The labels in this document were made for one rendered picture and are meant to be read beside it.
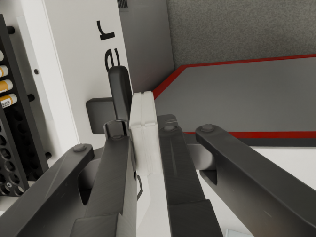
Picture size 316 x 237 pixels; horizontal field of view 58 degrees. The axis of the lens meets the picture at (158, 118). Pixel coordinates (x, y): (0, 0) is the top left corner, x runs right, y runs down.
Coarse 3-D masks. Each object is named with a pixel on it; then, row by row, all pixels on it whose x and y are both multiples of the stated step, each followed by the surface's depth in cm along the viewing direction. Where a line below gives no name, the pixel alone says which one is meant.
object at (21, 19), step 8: (24, 16) 27; (24, 24) 28; (24, 32) 28; (24, 40) 28; (32, 48) 28; (32, 56) 29; (32, 64) 29; (32, 72) 30; (40, 80) 30; (40, 88) 30; (40, 96) 30; (48, 104) 30; (48, 112) 31
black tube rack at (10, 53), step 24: (0, 24) 26; (0, 48) 27; (0, 96) 30; (24, 96) 29; (24, 120) 29; (24, 144) 30; (0, 168) 29; (24, 168) 32; (48, 168) 32; (0, 192) 30
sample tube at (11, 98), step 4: (4, 96) 28; (8, 96) 28; (12, 96) 28; (0, 100) 27; (4, 100) 27; (8, 100) 28; (12, 100) 28; (16, 100) 29; (4, 104) 27; (8, 104) 28
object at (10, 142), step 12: (0, 108) 26; (0, 120) 26; (0, 132) 27; (0, 144) 27; (12, 144) 27; (0, 156) 28; (12, 156) 27; (12, 168) 29; (12, 180) 29; (24, 180) 29; (12, 192) 29
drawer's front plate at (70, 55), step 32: (32, 0) 18; (64, 0) 20; (96, 0) 24; (32, 32) 19; (64, 32) 19; (96, 32) 23; (64, 64) 19; (96, 64) 23; (64, 96) 20; (96, 96) 23; (64, 128) 21
